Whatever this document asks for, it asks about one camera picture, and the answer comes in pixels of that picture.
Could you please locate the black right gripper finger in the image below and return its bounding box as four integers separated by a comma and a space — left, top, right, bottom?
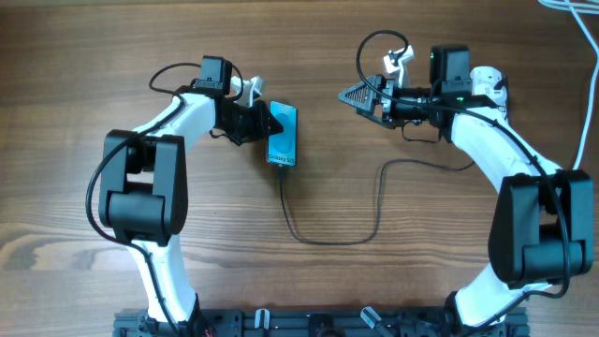
338, 75, 386, 110
355, 108, 396, 129

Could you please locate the Galaxy smartphone with cyan screen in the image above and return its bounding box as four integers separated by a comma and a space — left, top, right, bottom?
267, 101, 298, 167

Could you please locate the black USB charging cable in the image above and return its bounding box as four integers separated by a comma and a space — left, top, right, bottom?
277, 157, 476, 247

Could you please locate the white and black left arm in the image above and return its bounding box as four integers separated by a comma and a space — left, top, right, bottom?
85, 56, 284, 336

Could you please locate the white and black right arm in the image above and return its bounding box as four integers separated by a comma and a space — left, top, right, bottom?
339, 44, 594, 336

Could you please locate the white charger plug adapter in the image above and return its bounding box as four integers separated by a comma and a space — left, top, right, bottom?
473, 78, 508, 106

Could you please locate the white power strip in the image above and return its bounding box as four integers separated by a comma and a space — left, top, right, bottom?
470, 66, 509, 120

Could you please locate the white power strip cable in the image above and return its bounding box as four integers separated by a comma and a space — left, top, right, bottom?
537, 0, 599, 172

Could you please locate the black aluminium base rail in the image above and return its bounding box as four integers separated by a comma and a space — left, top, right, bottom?
111, 307, 531, 337

